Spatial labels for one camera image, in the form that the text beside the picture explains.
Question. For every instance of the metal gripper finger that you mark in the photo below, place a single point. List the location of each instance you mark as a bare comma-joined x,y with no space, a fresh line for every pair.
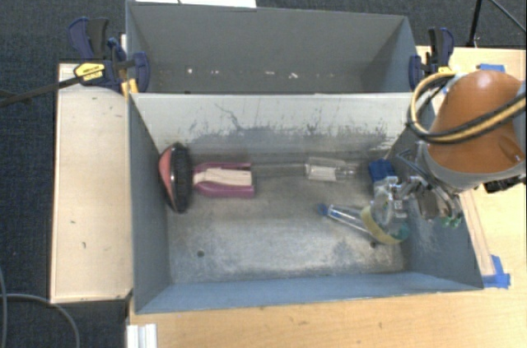
383,198
398,214

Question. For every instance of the blue block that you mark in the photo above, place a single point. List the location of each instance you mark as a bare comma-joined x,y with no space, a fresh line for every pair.
381,170

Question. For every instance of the clear glass tube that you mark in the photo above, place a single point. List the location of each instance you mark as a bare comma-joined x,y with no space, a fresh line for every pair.
325,170

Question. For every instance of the grey metal bin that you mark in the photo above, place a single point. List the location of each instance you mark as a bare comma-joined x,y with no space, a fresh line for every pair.
267,239

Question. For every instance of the purple and white tool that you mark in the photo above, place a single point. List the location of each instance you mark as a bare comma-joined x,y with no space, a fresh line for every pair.
224,178

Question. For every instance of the black and pink round brush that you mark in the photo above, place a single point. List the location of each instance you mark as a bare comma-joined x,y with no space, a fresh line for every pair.
181,177

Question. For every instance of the pale wood board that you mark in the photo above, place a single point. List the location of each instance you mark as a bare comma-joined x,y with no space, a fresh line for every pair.
90,194

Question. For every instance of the black cylinder on white bracket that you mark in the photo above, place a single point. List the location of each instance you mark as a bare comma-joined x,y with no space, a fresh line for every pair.
500,186

